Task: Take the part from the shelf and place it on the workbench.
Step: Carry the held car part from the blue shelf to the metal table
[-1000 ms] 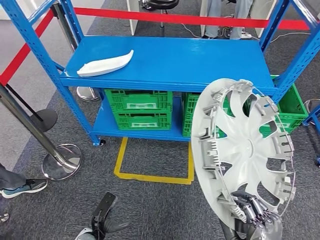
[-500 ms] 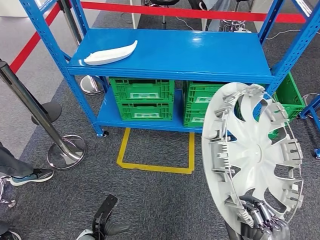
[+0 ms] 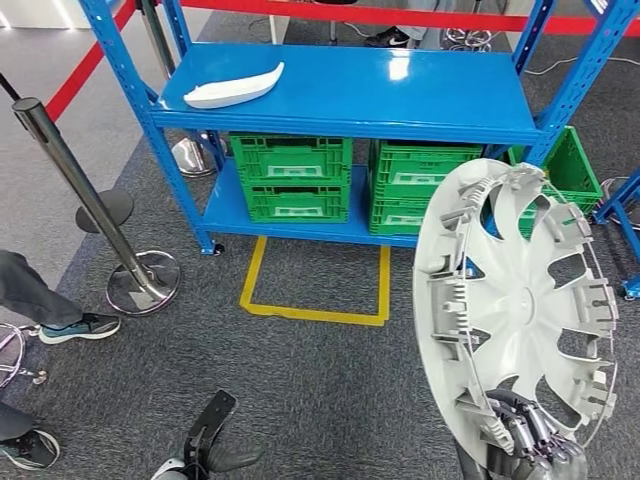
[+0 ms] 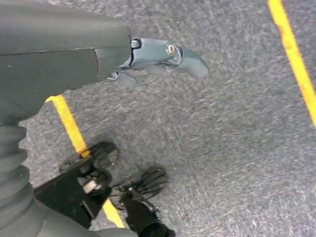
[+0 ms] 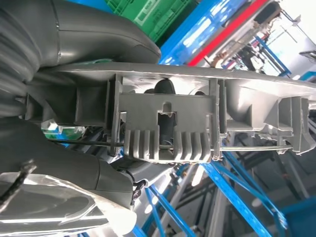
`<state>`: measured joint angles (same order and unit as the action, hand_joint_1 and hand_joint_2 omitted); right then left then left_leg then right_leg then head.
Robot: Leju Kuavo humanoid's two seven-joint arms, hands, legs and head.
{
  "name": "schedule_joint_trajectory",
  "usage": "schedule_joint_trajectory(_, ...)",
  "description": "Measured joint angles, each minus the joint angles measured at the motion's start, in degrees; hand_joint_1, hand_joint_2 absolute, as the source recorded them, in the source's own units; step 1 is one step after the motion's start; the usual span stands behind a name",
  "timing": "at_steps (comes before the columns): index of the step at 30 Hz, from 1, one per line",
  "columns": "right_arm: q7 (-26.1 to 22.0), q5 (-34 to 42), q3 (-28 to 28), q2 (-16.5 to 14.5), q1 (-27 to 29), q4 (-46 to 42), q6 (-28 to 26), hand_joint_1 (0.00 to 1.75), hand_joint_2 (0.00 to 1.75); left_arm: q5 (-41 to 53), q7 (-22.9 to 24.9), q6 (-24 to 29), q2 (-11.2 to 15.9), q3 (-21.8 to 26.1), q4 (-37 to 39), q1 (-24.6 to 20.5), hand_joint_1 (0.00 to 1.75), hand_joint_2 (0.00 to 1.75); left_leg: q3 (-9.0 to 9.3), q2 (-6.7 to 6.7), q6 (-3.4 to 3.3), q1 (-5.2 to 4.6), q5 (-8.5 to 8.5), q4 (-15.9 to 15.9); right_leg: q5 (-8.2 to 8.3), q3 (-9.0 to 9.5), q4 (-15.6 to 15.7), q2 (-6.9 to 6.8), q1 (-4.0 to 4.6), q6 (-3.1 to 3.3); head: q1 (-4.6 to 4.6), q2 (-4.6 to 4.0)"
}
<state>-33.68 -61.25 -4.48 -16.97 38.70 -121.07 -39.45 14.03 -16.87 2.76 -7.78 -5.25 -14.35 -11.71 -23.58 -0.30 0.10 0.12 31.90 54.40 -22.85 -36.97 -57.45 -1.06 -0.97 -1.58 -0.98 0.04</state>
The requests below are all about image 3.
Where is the white curved plastic part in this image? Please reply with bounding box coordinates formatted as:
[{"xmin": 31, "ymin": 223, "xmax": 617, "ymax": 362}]
[{"xmin": 183, "ymin": 61, "xmax": 285, "ymax": 111}]

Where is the black robot left foot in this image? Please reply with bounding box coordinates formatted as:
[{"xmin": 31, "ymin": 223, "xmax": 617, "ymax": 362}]
[{"xmin": 183, "ymin": 389, "xmax": 238, "ymax": 465}]

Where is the green plastic crate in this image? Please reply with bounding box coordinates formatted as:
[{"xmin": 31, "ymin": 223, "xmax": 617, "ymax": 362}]
[
  {"xmin": 368, "ymin": 139, "xmax": 484, "ymax": 200},
  {"xmin": 229, "ymin": 132, "xmax": 353, "ymax": 188},
  {"xmin": 507, "ymin": 125, "xmax": 605, "ymax": 217},
  {"xmin": 241, "ymin": 182, "xmax": 351, "ymax": 224},
  {"xmin": 517, "ymin": 192, "xmax": 604, "ymax": 241},
  {"xmin": 368, "ymin": 193, "xmax": 432, "ymax": 237}
]

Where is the red barrier belt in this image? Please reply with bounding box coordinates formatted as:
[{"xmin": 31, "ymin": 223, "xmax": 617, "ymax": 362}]
[
  {"xmin": 45, "ymin": 0, "xmax": 137, "ymax": 125},
  {"xmin": 180, "ymin": 0, "xmax": 640, "ymax": 38}
]

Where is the grey plastic wheel cover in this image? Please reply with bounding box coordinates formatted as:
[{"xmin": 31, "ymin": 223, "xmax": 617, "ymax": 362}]
[{"xmin": 412, "ymin": 157, "xmax": 620, "ymax": 480}]

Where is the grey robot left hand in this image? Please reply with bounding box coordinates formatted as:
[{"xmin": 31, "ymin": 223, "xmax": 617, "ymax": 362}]
[{"xmin": 192, "ymin": 445, "xmax": 266, "ymax": 480}]

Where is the chrome stool base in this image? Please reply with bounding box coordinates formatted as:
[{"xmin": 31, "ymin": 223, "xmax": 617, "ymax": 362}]
[{"xmin": 0, "ymin": 323, "xmax": 48, "ymax": 391}]

